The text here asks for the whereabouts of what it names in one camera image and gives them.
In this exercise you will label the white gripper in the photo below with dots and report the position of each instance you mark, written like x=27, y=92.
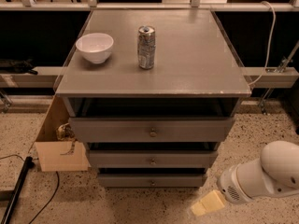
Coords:
x=230, y=184

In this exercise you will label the grey bottom drawer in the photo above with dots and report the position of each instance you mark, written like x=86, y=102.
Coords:
x=154, y=181

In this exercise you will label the grey drawer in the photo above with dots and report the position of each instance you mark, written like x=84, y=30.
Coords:
x=97, y=130
x=154, y=181
x=151, y=159

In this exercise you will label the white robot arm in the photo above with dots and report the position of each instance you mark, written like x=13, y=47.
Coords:
x=274, y=174

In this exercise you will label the grey drawer cabinet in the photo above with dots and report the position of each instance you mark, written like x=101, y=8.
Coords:
x=195, y=76

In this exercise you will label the grey middle drawer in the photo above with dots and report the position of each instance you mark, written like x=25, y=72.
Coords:
x=151, y=159

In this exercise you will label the grey top drawer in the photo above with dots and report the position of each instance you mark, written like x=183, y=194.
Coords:
x=97, y=130

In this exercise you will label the open cardboard box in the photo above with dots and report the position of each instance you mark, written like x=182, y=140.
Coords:
x=55, y=155

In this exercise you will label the crumpled item in box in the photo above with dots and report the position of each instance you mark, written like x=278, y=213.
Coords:
x=65, y=133

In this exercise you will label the silver drink can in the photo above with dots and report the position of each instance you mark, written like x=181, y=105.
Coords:
x=146, y=46

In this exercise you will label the black floor pole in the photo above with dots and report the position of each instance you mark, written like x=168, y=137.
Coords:
x=12, y=196

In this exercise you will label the white ceramic bowl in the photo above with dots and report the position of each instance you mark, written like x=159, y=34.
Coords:
x=95, y=47

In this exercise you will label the metal frame rail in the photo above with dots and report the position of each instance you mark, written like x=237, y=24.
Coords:
x=48, y=77

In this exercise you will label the metal clamp bracket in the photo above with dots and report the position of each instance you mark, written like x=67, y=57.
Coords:
x=280, y=69

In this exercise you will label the black object on rail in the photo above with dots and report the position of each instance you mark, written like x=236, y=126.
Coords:
x=10, y=66

